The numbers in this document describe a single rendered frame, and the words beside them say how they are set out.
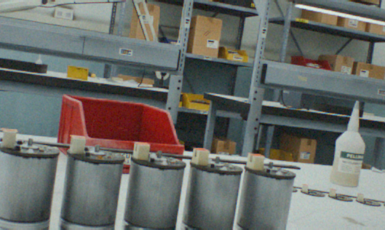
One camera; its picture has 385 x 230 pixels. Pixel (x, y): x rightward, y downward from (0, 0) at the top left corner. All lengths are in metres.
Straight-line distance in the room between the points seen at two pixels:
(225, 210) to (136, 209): 0.04
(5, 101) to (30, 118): 0.24
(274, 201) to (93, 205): 0.08
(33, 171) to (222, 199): 0.08
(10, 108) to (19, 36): 2.19
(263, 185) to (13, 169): 0.11
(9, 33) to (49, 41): 0.17
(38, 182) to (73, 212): 0.02
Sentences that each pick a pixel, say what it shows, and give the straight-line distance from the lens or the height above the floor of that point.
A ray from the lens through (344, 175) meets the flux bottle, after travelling 0.65.
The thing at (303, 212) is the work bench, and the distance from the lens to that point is 0.47.
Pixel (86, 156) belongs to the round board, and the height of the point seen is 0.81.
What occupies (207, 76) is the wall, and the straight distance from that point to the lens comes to 4.89.
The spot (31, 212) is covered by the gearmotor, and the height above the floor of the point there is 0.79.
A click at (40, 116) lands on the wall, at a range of 4.65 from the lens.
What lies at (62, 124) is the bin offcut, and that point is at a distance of 0.59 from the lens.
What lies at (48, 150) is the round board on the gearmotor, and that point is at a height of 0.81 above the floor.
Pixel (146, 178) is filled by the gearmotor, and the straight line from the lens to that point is 0.23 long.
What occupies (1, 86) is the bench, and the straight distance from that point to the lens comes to 2.56.
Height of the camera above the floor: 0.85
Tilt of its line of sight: 4 degrees down
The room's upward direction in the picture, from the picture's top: 8 degrees clockwise
